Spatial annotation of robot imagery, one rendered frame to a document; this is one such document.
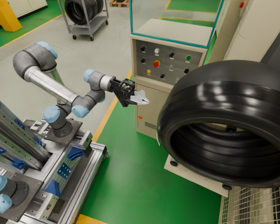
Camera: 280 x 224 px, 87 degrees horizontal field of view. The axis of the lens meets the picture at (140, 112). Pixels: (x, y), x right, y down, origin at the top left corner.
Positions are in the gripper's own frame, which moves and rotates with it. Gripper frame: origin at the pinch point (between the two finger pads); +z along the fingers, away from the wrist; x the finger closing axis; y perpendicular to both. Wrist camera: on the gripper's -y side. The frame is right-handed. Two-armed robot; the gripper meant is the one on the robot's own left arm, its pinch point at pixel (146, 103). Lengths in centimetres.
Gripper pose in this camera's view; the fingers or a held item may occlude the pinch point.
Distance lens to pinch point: 73.3
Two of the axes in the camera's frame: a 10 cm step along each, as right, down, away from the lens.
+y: 0.9, -6.1, -7.9
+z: 8.9, 4.0, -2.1
